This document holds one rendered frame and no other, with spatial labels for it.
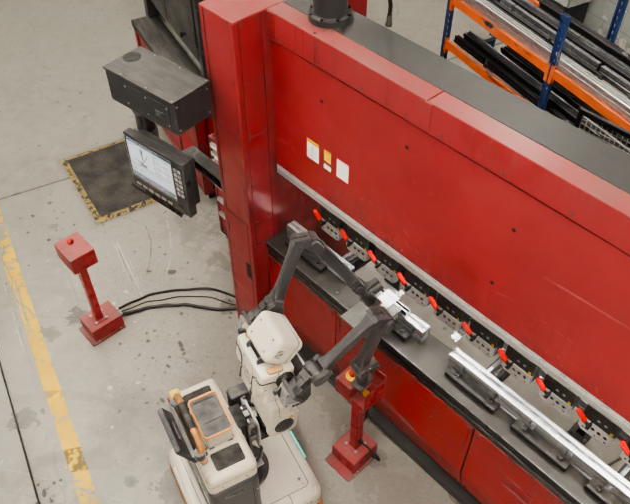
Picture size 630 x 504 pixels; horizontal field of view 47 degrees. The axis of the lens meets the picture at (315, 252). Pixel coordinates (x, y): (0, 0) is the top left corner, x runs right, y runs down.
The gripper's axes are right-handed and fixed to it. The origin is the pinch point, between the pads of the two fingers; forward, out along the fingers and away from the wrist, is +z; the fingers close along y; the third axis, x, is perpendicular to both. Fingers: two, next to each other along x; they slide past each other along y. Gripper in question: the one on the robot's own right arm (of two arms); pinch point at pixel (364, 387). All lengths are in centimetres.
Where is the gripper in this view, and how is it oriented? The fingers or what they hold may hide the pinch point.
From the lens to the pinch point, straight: 366.5
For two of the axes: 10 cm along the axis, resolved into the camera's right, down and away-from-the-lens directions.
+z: 1.7, 5.4, 8.2
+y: 6.8, -6.7, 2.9
